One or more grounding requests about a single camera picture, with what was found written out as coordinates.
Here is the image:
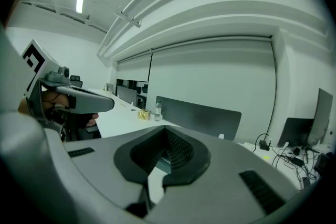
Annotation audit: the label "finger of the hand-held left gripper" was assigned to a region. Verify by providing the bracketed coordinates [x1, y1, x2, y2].
[71, 87, 116, 114]

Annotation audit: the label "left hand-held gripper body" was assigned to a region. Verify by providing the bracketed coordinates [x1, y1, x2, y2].
[20, 38, 95, 142]

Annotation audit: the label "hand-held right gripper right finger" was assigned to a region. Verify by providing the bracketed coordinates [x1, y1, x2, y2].
[150, 124, 301, 224]

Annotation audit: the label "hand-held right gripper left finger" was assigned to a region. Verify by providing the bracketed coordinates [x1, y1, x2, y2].
[46, 124, 167, 219]

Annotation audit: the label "person's left forearm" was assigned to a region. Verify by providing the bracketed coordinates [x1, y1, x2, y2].
[17, 98, 30, 115]

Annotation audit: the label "person's left hand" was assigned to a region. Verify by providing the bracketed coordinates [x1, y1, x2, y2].
[42, 91, 100, 127]

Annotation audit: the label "black chair with headrest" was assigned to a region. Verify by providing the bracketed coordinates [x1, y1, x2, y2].
[69, 74, 83, 89]

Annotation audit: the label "dark interior window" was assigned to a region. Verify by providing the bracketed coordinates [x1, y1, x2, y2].
[115, 78, 149, 110]

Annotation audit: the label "gold foil packet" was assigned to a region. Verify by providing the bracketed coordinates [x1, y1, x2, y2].
[138, 109, 152, 122]

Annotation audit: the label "black power adapter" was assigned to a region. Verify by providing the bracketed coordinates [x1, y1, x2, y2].
[258, 140, 271, 152]

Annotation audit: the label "small white roller blind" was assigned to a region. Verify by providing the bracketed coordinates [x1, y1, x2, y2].
[116, 50, 153, 83]

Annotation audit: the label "clear water bottle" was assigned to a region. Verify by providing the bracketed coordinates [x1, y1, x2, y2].
[154, 100, 163, 122]

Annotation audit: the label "grey desk partition panel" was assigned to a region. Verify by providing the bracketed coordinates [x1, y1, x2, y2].
[155, 95, 243, 142]

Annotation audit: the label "white ceiling pipes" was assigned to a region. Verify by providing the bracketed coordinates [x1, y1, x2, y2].
[96, 0, 237, 67]

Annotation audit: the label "black tablet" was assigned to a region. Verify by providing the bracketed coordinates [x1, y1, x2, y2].
[314, 152, 333, 175]

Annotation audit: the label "black blind cord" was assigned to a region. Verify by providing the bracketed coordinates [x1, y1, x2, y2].
[147, 50, 153, 82]
[265, 35, 278, 137]

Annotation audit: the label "black cable tangle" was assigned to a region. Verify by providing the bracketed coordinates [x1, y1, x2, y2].
[270, 145, 322, 184]

